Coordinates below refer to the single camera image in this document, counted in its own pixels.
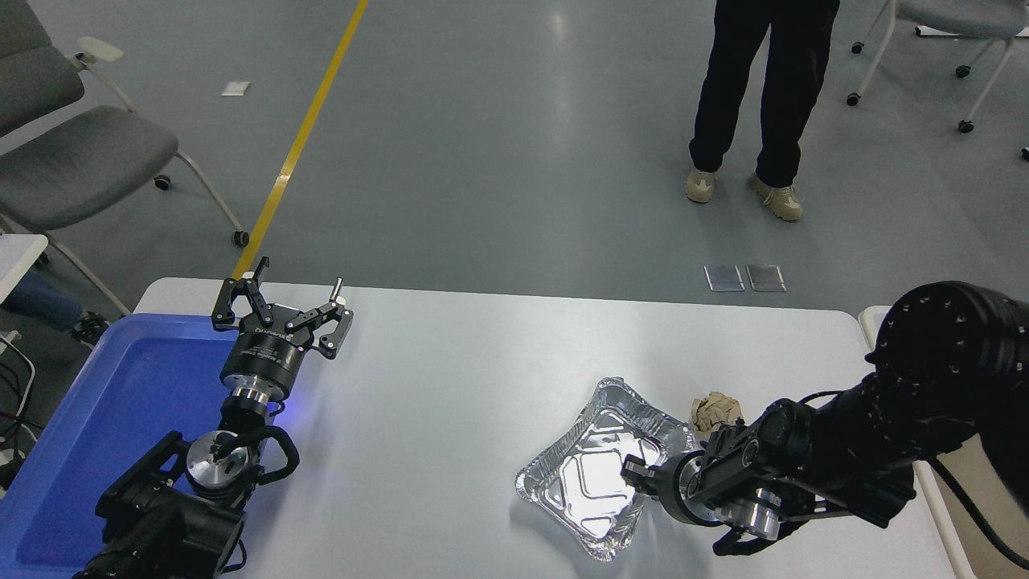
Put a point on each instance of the crumpled tan paper ball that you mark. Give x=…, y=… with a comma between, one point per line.
x=711, y=412

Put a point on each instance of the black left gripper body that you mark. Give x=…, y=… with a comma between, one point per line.
x=265, y=362

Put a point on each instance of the large pale bin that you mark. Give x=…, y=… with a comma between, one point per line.
x=985, y=564

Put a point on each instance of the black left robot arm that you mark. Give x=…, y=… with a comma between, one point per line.
x=161, y=515

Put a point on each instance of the blue plastic tray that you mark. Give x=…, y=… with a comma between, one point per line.
x=120, y=402

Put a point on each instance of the seated person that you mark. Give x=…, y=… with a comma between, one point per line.
x=36, y=299

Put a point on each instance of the white desk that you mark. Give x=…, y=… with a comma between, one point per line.
x=18, y=259

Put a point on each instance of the silver floor plate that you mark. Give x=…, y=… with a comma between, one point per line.
x=723, y=278
x=765, y=277

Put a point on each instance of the silver foil tray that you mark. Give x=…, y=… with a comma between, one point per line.
x=579, y=482

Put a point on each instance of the standing person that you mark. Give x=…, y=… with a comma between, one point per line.
x=792, y=96

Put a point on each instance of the grey chair with white legs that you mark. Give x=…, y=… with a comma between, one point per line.
x=965, y=12

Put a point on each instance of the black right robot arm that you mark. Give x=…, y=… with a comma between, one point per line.
x=940, y=362

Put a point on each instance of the grey office chair with armrest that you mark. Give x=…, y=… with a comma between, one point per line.
x=72, y=169

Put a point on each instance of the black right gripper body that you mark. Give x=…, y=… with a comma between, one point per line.
x=672, y=486

